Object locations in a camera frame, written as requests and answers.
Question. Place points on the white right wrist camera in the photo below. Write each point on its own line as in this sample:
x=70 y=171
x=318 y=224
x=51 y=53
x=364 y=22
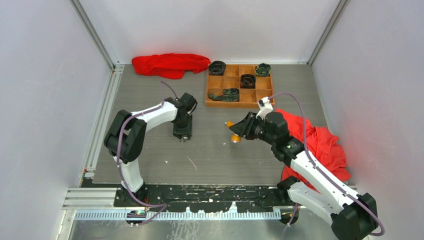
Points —
x=265 y=107

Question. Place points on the rolled dark belt top-right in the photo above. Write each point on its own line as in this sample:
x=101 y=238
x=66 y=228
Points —
x=263 y=70

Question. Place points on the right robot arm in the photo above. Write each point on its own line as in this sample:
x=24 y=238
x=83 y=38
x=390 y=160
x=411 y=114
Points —
x=351 y=216

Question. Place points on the rolled dark belt top-left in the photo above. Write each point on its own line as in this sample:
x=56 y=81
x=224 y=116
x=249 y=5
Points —
x=217 y=68

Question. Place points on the rolled dark belt centre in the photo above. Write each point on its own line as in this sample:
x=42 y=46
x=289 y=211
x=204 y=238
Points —
x=247 y=81

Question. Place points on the perforated metal rail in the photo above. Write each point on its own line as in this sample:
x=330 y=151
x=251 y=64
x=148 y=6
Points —
x=138 y=215

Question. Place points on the red cloth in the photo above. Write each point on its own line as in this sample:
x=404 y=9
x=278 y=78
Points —
x=170 y=65
x=321 y=142

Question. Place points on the wooden compartment tray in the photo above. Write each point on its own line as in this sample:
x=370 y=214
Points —
x=237 y=85

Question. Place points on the red cloth at right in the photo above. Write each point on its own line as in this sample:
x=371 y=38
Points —
x=321 y=142

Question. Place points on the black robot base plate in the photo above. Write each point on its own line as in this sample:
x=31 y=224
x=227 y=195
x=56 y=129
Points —
x=214 y=198

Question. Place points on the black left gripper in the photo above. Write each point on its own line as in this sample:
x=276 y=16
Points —
x=178 y=132

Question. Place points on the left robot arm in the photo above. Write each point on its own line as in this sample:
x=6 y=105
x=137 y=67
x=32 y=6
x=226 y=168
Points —
x=125 y=138

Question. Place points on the red cloth at back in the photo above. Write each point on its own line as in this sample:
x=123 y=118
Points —
x=170 y=65

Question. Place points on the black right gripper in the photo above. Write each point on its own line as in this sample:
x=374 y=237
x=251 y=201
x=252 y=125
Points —
x=244 y=128

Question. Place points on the orange plastic faucet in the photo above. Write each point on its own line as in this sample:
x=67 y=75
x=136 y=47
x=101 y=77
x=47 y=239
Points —
x=235 y=138

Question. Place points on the dark belt lying flat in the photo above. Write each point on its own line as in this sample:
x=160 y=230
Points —
x=228 y=95

